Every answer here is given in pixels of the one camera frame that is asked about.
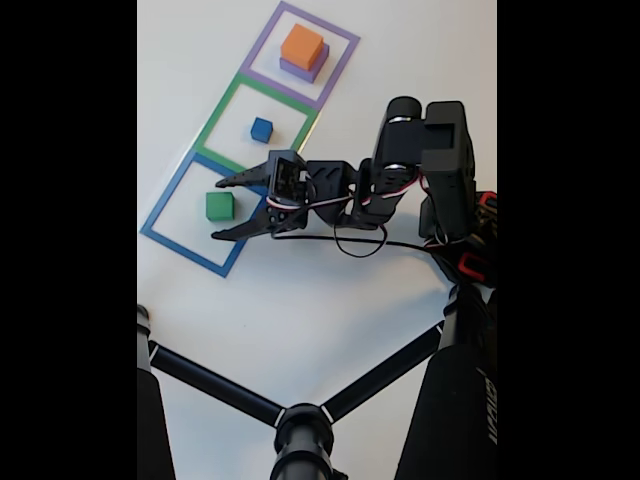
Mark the green square block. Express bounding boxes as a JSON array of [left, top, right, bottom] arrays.
[[205, 191, 236, 222]]

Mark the small blue cube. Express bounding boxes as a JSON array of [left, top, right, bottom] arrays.
[[250, 116, 274, 143]]

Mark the purple square block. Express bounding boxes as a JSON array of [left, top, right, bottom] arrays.
[[278, 41, 331, 84]]

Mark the orange square block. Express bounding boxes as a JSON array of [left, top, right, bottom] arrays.
[[280, 22, 325, 71]]

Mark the red white servo cable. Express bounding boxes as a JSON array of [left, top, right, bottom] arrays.
[[266, 172, 466, 249]]

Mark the black camera cable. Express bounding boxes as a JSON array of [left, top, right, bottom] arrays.
[[272, 219, 441, 259]]

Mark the green square frame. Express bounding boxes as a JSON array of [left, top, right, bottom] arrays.
[[192, 71, 321, 194]]

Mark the blue square frame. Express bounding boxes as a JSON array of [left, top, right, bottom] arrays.
[[139, 151, 274, 279]]

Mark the purple square frame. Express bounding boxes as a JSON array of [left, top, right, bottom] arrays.
[[241, 0, 362, 112]]

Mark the black camera tripod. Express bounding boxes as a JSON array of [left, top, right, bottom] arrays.
[[137, 282, 498, 480]]

